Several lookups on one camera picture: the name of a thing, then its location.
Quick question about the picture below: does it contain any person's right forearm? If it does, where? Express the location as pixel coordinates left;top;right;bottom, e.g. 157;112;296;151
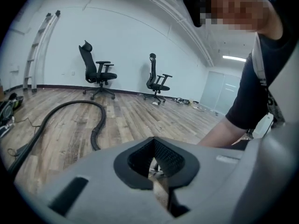
197;117;249;149

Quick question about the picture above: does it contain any white pipe run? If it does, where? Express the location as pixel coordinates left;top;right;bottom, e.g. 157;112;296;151
136;0;214;67

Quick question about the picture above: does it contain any white tube light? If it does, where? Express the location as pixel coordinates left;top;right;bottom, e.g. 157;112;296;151
222;55;247;63

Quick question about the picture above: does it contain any black head-worn camera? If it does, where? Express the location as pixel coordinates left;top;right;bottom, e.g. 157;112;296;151
183;0;204;28

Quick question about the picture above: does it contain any black corrugated hose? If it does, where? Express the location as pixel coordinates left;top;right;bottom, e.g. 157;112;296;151
7;99;107;176

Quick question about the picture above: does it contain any person's black printed t-shirt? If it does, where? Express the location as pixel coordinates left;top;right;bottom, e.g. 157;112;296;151
225;0;299;130

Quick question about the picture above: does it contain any aluminium ladder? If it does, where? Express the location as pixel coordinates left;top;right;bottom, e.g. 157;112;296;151
22;9;62;93

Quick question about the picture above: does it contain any frosted glass partition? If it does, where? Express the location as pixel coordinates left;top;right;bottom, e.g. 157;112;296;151
199;70;241;116

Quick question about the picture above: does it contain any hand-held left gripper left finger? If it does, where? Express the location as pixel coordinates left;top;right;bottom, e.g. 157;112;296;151
35;136;175;224

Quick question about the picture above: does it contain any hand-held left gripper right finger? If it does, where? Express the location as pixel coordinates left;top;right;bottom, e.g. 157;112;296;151
153;136;245;224

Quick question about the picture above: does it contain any black office chair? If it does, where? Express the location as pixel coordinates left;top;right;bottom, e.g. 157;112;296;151
143;53;173;104
78;40;118;101

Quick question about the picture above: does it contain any person's head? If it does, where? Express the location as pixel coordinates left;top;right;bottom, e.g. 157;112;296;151
183;0;285;41

